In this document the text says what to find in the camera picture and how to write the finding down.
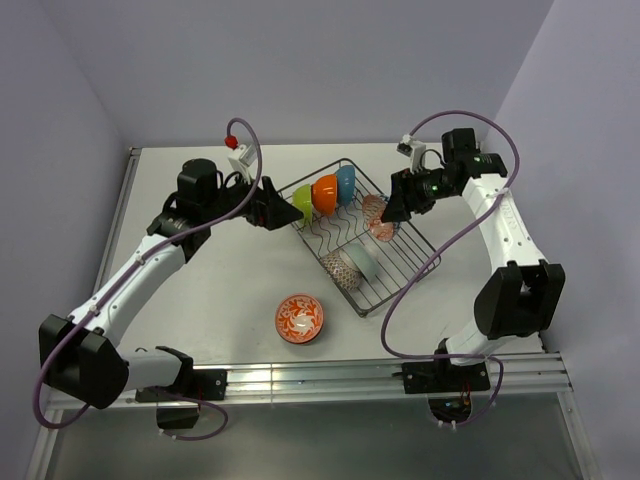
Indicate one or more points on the orange floral bowl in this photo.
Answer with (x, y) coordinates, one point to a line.
(299, 319)

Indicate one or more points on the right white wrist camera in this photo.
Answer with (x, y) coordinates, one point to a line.
(414, 150)

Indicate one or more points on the orange patterned bowl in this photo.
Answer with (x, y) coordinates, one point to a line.
(373, 207)

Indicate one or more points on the blue ceramic bowl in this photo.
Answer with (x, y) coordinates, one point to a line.
(346, 184)

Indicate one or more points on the orange bowl white inside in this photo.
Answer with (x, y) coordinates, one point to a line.
(324, 194)

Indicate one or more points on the pale green celadon bowl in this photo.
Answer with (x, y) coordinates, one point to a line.
(365, 261)

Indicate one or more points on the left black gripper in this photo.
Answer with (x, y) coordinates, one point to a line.
(267, 209)

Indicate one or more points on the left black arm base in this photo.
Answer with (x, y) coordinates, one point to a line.
(180, 408)

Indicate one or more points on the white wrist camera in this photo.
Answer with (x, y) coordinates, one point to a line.
(414, 150)
(241, 157)

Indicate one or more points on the brown patterned bowl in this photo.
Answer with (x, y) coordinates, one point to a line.
(342, 273)

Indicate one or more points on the grey wire dish rack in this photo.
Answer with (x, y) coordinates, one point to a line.
(397, 259)

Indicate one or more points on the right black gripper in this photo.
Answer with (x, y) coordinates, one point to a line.
(404, 197)

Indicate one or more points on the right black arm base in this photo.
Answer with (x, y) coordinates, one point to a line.
(442, 377)

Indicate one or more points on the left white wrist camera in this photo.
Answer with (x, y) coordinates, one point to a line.
(241, 157)

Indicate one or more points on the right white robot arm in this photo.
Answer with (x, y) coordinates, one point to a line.
(521, 295)

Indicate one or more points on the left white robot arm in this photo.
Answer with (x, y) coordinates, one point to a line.
(79, 354)

